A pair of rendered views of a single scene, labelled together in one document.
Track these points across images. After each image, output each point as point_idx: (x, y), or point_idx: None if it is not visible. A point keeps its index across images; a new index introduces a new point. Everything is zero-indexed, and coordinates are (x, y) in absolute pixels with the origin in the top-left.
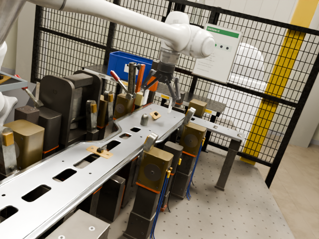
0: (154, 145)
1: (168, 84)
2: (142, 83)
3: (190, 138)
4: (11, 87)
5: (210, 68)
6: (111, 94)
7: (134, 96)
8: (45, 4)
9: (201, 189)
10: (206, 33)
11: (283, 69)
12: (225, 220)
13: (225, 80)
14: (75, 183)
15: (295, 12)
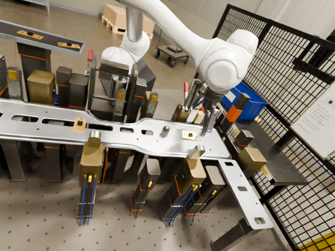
0: (170, 159)
1: (205, 111)
2: (193, 101)
3: (183, 174)
4: (63, 51)
5: (313, 132)
6: (156, 95)
7: (190, 111)
8: None
9: (193, 231)
10: (226, 54)
11: None
12: None
13: (325, 155)
14: (14, 126)
15: None
